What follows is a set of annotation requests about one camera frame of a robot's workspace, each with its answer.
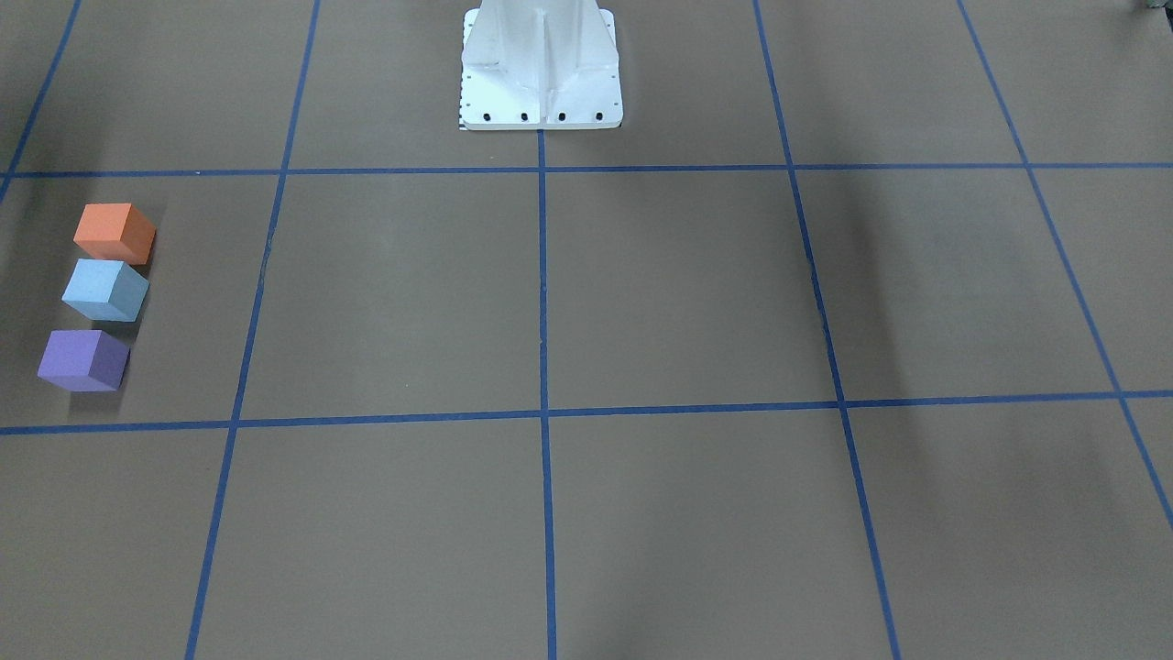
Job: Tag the light blue foam block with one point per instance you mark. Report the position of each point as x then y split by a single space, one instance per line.
106 290

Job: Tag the orange foam block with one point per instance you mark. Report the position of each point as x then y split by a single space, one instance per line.
115 231

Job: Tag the purple foam block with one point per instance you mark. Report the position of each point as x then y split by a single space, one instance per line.
84 361

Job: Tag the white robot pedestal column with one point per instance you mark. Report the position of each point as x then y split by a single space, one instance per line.
539 65

